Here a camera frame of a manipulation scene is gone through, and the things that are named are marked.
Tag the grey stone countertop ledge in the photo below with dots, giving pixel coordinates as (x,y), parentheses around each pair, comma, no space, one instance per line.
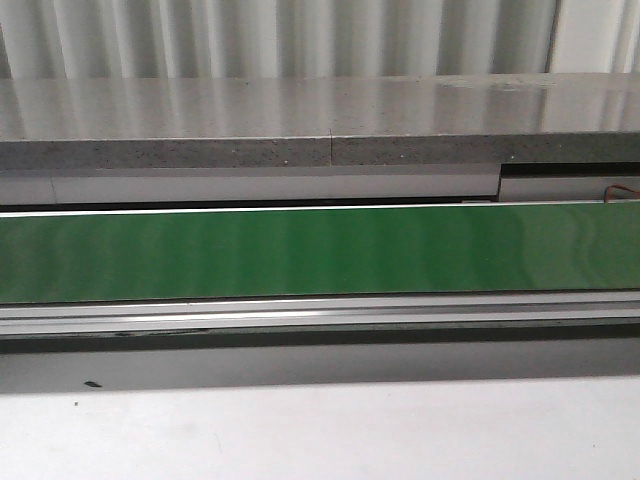
(263,123)

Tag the aluminium conveyor frame rail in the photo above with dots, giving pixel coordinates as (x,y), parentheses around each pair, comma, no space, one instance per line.
(143,317)

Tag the white corrugated curtain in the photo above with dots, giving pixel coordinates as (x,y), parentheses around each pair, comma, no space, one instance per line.
(315,39)

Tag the green conveyor belt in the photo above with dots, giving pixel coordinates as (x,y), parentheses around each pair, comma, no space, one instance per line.
(107,256)

